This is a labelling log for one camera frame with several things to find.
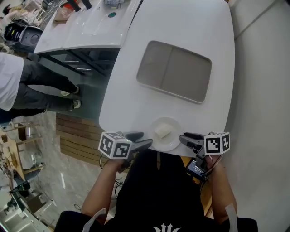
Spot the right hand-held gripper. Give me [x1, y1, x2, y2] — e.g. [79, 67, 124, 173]
[179, 132, 231, 170]

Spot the person's right forearm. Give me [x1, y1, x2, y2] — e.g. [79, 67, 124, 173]
[205, 154, 238, 225]

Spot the brown paper bag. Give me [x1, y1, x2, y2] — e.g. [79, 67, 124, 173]
[53, 6, 76, 22]

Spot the red thin cable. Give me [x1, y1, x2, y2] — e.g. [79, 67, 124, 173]
[208, 155, 224, 169]

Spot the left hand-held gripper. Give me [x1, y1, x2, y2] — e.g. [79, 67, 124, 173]
[98, 131, 154, 174]

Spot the black phone on gripper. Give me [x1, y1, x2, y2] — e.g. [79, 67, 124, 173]
[185, 157, 208, 181]

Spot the wooden slat platform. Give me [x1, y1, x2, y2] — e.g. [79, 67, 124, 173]
[55, 112, 110, 167]

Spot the white food piece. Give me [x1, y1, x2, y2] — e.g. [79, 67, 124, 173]
[154, 123, 172, 139]

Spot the white wrist strap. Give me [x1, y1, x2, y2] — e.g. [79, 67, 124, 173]
[82, 208, 107, 232]
[225, 203, 238, 232]

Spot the black floor cable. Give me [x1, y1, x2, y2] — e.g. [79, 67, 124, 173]
[112, 178, 125, 200]

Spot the white round plate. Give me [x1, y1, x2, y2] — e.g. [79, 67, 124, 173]
[149, 116, 184, 152]

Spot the white glossy side table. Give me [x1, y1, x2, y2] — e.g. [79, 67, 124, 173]
[33, 0, 142, 55]

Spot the wooden chair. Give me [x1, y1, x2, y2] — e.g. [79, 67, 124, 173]
[0, 121, 46, 182]

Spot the grey rectangular tray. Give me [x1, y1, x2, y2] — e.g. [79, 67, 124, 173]
[136, 40, 213, 104]

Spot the person's black shirt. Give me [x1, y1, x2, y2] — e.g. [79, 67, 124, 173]
[53, 148, 259, 232]

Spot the person's left forearm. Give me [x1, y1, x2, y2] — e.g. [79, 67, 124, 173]
[81, 158, 130, 225]

